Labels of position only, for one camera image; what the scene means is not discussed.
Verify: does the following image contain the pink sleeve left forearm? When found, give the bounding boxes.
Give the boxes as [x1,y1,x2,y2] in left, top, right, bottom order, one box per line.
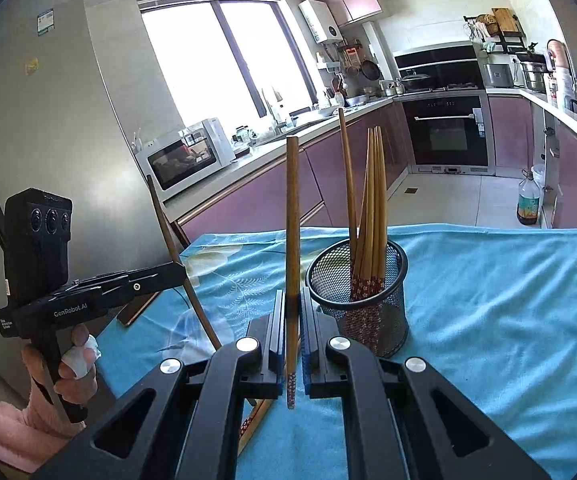
[0,386,86,474]

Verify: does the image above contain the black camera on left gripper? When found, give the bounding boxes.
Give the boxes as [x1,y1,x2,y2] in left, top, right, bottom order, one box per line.
[4,188,72,307]

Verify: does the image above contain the steel stock pot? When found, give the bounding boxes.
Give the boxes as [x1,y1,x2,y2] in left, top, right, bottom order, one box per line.
[517,53,548,94]

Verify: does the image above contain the blue floral tablecloth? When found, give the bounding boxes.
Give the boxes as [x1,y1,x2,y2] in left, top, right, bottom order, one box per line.
[98,224,577,479]

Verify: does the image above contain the white microwave oven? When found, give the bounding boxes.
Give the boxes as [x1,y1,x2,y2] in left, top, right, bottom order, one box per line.
[136,118,235,202]

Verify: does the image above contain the bamboo chopstick bundle middle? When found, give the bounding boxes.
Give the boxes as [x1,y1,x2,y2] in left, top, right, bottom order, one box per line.
[370,126,382,296]

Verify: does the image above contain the black wok on stove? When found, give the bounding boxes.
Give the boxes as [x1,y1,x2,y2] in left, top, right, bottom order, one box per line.
[400,70,434,92]

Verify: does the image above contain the pink kettle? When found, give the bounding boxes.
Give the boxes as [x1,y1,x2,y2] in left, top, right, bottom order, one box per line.
[547,39,572,72]

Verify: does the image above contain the white water heater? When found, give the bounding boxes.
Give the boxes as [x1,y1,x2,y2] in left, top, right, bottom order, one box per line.
[298,0,342,44]

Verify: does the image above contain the purple kitchen base cabinets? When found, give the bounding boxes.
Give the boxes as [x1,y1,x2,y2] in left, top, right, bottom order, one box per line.
[166,90,577,244]

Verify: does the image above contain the black smartphone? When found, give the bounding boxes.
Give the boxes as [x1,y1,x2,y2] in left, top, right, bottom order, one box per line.
[116,292,159,327]

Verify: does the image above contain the cooking oil bottle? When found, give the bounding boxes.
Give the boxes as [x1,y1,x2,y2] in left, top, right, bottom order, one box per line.
[517,170,541,226]

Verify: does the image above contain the bamboo chopstick bundle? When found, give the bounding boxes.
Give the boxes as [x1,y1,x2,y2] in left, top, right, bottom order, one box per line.
[370,126,382,296]
[354,128,374,300]
[375,126,387,290]

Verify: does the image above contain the dark tipped bamboo chopstick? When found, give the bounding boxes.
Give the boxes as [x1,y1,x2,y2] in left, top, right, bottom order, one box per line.
[238,399,273,454]

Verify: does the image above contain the bamboo chopstick bundle right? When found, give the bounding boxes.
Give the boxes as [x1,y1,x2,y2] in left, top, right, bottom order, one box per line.
[375,126,387,290]

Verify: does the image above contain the left hand with bandaged finger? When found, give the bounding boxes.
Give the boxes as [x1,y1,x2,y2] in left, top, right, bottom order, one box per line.
[22,324,98,405]

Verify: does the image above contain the silver refrigerator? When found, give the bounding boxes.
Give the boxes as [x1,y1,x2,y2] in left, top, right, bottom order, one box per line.
[0,0,184,401]

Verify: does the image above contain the built-in black oven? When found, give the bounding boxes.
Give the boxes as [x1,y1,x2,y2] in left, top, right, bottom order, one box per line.
[401,90,496,176]

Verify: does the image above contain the kitchen window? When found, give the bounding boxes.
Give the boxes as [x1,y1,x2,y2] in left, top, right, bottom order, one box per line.
[141,0,320,134]

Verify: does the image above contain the bamboo chopstick bundle leftmost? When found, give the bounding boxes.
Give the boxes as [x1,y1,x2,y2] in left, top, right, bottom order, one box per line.
[354,128,374,300]

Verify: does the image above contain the black wall shelf rack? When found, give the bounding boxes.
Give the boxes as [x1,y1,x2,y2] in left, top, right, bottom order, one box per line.
[463,8,526,54]

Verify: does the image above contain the black range hood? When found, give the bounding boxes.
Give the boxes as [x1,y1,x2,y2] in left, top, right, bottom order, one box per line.
[394,41,484,90]

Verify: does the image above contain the black mesh utensil holder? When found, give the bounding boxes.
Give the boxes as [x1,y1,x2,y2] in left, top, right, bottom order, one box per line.
[306,240,409,358]

